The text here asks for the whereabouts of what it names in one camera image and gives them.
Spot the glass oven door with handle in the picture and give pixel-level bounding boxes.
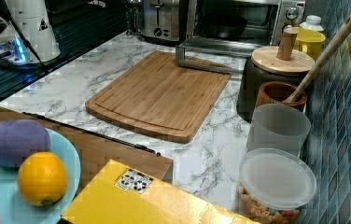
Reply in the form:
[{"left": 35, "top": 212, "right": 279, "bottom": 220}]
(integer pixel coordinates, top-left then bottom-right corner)
[{"left": 175, "top": 0, "right": 260, "bottom": 74}]

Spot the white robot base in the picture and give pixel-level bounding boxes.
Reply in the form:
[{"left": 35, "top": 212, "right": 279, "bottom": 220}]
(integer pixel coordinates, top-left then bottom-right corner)
[{"left": 0, "top": 0, "right": 61, "bottom": 65}]

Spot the silver toaster oven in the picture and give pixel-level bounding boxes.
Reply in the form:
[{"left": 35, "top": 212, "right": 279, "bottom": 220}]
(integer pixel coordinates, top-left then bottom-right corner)
[{"left": 191, "top": 0, "right": 307, "bottom": 48}]

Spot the dark pan inside oven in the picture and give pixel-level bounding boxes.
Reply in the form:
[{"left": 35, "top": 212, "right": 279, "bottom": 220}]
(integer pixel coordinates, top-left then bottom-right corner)
[{"left": 203, "top": 13, "right": 247, "bottom": 39}]

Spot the bamboo cutting board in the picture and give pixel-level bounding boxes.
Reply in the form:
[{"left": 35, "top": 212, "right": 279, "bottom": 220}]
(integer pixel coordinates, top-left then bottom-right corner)
[{"left": 85, "top": 51, "right": 230, "bottom": 143}]

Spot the wooden board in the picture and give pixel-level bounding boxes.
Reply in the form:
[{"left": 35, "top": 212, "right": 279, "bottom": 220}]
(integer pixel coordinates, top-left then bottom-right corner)
[{"left": 0, "top": 100, "right": 175, "bottom": 191}]

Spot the silver toaster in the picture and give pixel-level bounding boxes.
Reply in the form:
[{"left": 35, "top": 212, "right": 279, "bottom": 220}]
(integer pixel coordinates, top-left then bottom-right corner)
[{"left": 141, "top": 0, "right": 180, "bottom": 42}]

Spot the yellow cardboard box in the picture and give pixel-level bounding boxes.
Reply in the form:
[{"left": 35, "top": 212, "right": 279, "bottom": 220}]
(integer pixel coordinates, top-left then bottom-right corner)
[{"left": 62, "top": 161, "right": 257, "bottom": 224}]

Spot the translucent plastic cup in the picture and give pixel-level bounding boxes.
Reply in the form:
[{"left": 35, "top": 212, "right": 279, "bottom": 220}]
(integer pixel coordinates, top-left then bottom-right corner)
[{"left": 246, "top": 104, "right": 311, "bottom": 156}]

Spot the brown wooden utensil cup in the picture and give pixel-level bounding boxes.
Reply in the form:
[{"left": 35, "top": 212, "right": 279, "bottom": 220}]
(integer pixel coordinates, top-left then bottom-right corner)
[{"left": 255, "top": 81, "right": 307, "bottom": 112}]

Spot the dark canister with wooden lid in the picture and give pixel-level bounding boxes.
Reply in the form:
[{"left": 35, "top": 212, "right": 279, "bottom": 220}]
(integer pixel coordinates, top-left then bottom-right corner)
[{"left": 236, "top": 27, "right": 315, "bottom": 122}]

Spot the pasta jar with plastic lid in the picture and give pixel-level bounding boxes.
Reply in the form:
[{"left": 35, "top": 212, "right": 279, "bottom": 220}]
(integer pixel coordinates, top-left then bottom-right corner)
[{"left": 237, "top": 148, "right": 316, "bottom": 224}]

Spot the orange fruit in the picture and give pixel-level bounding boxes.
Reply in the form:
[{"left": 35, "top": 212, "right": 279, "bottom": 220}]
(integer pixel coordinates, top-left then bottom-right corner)
[{"left": 17, "top": 152, "right": 68, "bottom": 206}]

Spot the yellow mug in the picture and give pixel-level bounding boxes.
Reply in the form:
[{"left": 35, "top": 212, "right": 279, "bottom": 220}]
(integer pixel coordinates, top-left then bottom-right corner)
[{"left": 291, "top": 27, "right": 326, "bottom": 61}]

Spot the white lidded jar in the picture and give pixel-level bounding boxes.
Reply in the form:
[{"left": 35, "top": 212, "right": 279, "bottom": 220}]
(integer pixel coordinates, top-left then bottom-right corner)
[{"left": 300, "top": 15, "right": 324, "bottom": 32}]

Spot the purple toy fruit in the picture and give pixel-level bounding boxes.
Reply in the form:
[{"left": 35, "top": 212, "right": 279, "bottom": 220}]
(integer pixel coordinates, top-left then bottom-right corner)
[{"left": 0, "top": 119, "right": 51, "bottom": 167}]

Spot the light blue plate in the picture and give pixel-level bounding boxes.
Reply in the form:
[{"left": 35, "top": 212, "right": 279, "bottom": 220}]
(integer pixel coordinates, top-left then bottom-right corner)
[{"left": 0, "top": 129, "right": 81, "bottom": 224}]

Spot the wooden spoon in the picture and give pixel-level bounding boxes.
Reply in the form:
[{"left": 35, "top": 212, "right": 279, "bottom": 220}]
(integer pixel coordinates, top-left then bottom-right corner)
[{"left": 284, "top": 14, "right": 351, "bottom": 103}]

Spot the black cable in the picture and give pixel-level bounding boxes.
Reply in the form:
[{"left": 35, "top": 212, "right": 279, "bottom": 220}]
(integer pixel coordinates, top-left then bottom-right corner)
[{"left": 0, "top": 0, "right": 50, "bottom": 74}]

